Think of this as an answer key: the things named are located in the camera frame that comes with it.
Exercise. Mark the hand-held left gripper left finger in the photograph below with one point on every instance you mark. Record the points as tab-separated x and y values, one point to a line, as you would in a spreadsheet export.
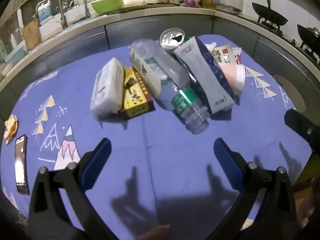
100	160

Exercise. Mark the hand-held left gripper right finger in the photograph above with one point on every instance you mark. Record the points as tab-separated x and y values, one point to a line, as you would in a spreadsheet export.
227	165

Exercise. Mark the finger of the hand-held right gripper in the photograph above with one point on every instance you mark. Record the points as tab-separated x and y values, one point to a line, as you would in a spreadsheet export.
302	127

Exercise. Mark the tan round waste basket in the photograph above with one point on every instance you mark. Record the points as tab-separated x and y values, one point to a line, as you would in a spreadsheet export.
298	97

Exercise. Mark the yellow brown cardboard box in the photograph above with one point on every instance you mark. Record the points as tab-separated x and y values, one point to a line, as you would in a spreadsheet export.
135	97

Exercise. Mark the white tissue pack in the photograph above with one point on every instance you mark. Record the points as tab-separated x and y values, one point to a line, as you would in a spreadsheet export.
107	85

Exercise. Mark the pink white paper cup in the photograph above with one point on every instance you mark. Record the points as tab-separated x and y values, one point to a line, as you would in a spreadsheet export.
232	73

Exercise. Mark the white blue toothpaste tube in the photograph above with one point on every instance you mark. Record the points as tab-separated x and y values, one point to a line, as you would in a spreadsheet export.
200	70

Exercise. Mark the clear plastic bottle green label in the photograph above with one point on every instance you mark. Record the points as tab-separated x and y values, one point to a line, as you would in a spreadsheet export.
172	72

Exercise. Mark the aluminium drink can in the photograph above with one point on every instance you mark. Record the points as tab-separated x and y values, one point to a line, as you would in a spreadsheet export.
172	38

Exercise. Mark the person's right hand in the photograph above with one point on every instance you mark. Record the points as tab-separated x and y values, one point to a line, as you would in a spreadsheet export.
308	207

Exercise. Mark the blue printed tablecloth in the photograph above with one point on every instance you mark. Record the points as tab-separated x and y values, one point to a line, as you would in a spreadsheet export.
150	155

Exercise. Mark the black smartphone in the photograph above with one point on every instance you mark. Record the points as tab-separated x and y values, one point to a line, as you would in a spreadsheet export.
21	165

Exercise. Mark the black wok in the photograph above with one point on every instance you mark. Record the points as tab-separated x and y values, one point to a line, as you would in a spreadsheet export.
308	36
271	15

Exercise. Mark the yellow crumpled wrapper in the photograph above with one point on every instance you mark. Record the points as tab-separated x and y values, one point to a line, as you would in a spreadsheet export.
11	127

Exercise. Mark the gas stove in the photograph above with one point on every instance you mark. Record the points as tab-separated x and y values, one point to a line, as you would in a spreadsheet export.
287	33

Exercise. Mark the metal basin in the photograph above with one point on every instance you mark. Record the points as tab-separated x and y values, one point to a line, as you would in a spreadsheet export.
228	8

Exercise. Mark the wooden cutting board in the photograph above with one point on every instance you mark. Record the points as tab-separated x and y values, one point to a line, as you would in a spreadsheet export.
32	35

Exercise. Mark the green plastic bowl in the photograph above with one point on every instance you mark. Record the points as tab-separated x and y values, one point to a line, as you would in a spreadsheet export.
106	6

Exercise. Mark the blue white detergent jug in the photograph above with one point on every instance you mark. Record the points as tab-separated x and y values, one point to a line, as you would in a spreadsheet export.
45	11

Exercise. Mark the purple plastic bag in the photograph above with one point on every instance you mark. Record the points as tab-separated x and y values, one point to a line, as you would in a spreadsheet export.
192	4

